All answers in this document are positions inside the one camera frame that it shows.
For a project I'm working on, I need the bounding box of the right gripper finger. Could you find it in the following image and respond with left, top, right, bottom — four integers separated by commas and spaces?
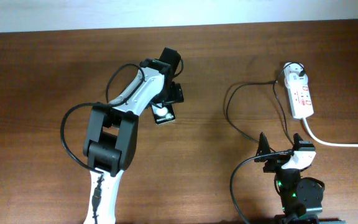
255, 132, 274, 162
293, 133, 303, 149

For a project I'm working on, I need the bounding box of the black smartphone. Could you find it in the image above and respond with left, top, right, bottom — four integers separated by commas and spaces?
152, 105, 176, 125

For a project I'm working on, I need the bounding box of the white power strip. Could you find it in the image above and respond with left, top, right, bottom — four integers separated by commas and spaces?
283, 62, 314, 119

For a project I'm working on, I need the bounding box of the black charging cable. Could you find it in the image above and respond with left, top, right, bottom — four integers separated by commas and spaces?
225, 62, 306, 153

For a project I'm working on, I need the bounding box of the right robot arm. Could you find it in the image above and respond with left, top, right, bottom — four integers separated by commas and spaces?
254, 133, 325, 223

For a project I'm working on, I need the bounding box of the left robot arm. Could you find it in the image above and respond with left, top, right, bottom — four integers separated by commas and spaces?
83, 47, 184, 223

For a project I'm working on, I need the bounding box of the white usb charger plug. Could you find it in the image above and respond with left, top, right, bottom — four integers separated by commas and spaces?
284, 62, 308, 89

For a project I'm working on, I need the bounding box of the white power strip cord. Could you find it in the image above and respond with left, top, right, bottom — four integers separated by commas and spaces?
301, 117, 358, 149

